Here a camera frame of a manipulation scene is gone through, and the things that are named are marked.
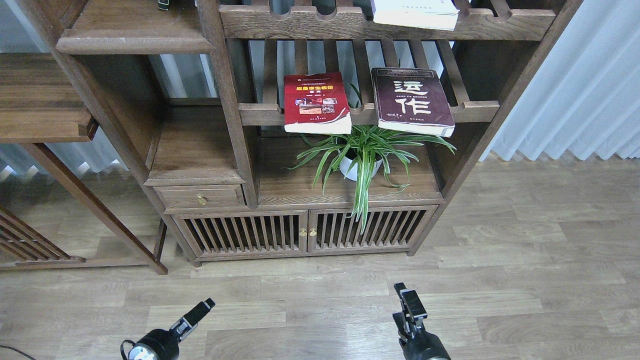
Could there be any wooden side table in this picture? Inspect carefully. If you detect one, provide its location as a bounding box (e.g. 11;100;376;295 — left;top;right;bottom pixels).
0;53;168;275

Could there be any red paperback book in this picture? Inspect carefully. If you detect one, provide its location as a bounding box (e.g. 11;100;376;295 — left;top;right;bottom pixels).
284;71;352;135

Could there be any green spider plant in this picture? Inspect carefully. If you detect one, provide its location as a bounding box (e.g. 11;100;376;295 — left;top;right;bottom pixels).
287;82;457;235

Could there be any left slatted cabinet door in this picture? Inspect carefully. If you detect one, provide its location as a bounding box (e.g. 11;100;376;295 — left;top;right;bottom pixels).
173;210;307;261

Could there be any white curtain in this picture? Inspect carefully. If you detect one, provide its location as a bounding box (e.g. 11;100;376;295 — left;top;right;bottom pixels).
480;0;640;161

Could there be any white book on top shelf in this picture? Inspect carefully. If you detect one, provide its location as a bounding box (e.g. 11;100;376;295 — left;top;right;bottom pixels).
371;0;460;31

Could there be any slatted cabinet door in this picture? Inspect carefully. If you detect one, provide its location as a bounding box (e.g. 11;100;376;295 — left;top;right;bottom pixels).
173;210;307;261
307;205;438;255

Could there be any small wooden drawer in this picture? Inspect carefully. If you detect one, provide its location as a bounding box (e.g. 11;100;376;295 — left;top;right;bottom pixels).
153;184;245;210

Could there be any right slatted cabinet door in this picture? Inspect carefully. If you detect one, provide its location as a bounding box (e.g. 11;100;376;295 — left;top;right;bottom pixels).
307;205;438;255

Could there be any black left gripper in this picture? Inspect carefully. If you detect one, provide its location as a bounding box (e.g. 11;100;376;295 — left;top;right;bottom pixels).
121;298;216;360

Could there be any dark maroon book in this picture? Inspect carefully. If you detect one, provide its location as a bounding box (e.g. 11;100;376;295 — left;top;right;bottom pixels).
371;67;455;138

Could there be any white plant pot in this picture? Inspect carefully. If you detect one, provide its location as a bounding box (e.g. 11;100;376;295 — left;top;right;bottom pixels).
339;148;383;182

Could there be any small dark object on shelf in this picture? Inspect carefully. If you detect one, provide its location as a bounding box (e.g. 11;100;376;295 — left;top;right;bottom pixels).
157;0;170;11

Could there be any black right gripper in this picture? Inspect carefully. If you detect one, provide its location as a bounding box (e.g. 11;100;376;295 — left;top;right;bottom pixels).
393;282;451;360

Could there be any dark wooden bookshelf cabinet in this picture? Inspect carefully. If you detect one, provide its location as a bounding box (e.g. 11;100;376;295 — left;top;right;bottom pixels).
16;0;582;265

